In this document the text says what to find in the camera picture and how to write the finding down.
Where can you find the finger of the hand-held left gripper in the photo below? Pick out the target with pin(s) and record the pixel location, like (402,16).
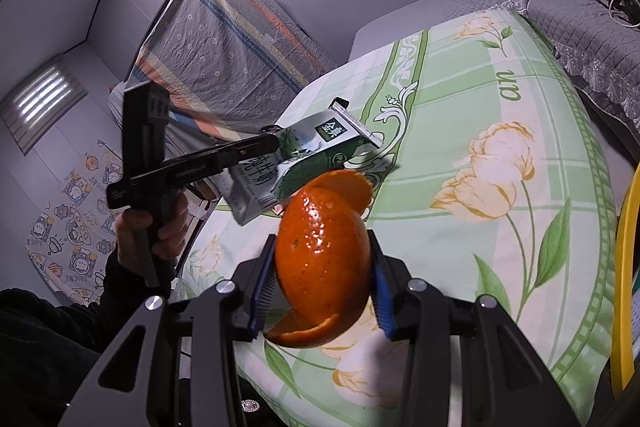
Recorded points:
(250,149)

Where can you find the green floral tablecloth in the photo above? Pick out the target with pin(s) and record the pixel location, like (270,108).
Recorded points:
(450,107)

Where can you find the striped grey bed sheet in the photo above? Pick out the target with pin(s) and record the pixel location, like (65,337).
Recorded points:
(225,42)

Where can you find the window blind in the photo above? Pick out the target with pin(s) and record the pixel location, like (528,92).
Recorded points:
(42,102)

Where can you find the person's left hand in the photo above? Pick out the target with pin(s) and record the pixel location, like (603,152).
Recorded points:
(172,232)

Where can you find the grey mattress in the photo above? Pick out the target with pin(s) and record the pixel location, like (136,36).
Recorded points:
(425,7)

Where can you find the yellow hoop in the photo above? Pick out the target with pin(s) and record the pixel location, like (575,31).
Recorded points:
(625,282)

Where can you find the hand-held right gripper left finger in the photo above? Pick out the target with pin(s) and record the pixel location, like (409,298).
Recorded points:
(262,287)

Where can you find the orange peel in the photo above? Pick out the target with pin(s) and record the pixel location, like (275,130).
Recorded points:
(320,257)

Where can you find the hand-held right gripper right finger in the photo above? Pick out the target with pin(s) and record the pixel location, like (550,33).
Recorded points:
(380,302)

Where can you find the person's left forearm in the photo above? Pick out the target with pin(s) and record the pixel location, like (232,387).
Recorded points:
(50,337)

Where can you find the cartoon printed sheet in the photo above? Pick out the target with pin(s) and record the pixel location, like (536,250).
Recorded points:
(75,207)

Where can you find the green milk carton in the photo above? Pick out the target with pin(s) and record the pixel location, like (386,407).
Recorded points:
(305,142)

